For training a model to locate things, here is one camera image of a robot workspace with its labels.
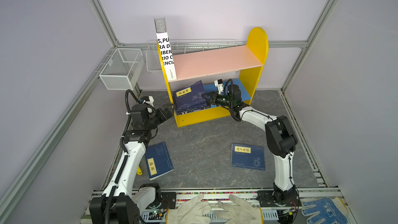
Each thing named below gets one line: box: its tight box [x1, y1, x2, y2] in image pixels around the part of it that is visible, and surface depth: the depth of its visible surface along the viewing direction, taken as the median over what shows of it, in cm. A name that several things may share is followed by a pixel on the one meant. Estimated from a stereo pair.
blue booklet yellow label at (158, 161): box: [144, 141, 175, 181], surface depth 86 cm
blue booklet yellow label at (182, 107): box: [175, 100, 211, 116], surface depth 89 cm
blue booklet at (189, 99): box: [172, 80, 211, 116], surface depth 90 cm
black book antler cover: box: [175, 104, 212, 116], surface depth 90 cm
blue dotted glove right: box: [301, 196, 349, 224], surface depth 72 cm
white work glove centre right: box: [214, 194, 264, 224], surface depth 72 cm
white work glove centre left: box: [165, 193, 212, 224], surface depth 72 cm
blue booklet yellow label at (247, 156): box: [231, 142, 266, 171], surface depth 88 cm
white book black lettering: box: [154, 17, 178, 81], surface depth 60 cm
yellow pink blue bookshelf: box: [156, 26, 269, 128], surface depth 85 cm
